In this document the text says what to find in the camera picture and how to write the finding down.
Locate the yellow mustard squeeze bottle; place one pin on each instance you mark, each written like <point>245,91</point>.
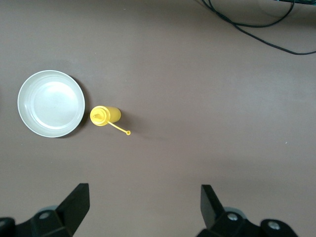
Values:
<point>111,114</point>

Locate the beige plate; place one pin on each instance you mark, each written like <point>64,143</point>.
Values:
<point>51,103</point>

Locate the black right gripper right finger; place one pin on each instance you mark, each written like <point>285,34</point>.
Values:
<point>214,214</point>

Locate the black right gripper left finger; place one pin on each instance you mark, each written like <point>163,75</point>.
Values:
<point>69,214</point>

